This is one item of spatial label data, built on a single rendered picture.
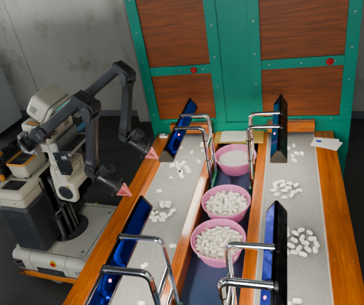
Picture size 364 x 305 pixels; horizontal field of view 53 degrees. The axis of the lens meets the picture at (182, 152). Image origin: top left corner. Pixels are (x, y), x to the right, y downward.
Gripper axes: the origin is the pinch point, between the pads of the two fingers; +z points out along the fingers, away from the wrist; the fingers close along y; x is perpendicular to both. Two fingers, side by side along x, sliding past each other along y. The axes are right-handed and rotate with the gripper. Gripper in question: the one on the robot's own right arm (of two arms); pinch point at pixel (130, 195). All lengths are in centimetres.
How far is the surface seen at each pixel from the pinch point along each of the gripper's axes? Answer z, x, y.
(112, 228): 1.2, 11.6, -16.2
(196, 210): 33.6, -15.8, -0.1
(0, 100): -190, 214, 234
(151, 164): 3.9, 9.1, 42.1
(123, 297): 18, 1, -54
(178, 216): 27.7, -7.5, -2.7
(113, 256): 2, -33, -63
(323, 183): 84, -58, 25
